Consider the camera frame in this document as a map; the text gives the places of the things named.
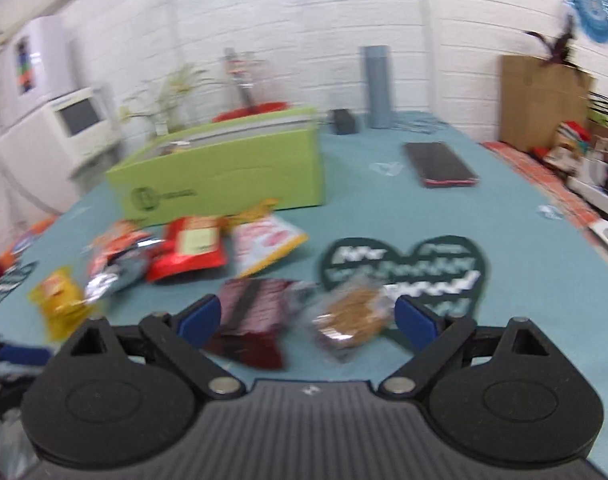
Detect brown cardboard box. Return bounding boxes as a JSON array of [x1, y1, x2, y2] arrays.
[[499, 55, 595, 152]]

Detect red plastic basin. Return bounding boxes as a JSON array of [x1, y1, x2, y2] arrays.
[[212, 101, 290, 122]]

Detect green cardboard box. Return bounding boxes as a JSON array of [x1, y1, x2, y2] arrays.
[[106, 106, 325, 226]]

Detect white water purifier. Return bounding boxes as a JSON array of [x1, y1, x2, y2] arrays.
[[2, 15, 78, 126]]

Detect white red snack packet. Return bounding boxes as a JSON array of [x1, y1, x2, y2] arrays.
[[232, 214, 308, 278]]

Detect dark maroon snack packet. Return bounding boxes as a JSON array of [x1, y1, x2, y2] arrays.
[[204, 278, 317, 370]]

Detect teal tablecloth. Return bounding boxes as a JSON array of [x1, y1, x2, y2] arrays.
[[0, 128, 608, 474]]

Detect yellow chips packet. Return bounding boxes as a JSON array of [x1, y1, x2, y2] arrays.
[[28, 266, 100, 342]]

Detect glass pitcher with straw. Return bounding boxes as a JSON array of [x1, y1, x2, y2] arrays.
[[224, 47, 268, 107]]

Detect grey cylindrical bottle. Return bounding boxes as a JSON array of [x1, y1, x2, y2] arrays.
[[360, 46, 394, 129]]

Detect white power strip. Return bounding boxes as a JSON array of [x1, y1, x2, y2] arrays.
[[566, 177, 608, 216]]

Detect cracker snack packet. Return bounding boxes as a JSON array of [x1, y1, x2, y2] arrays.
[[312, 275, 394, 362]]

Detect small black box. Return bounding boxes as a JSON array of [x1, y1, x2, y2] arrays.
[[331, 108, 358, 136]]

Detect white machine with screen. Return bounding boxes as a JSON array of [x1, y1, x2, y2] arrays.
[[0, 88, 122, 224]]

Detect red-cased smartphone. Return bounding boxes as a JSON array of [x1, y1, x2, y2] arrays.
[[403, 142, 479, 188]]

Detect dark dried plant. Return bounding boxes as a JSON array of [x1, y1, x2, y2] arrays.
[[524, 14, 580, 70]]

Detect flower vase with plant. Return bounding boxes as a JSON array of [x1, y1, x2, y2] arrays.
[[118, 63, 216, 136]]

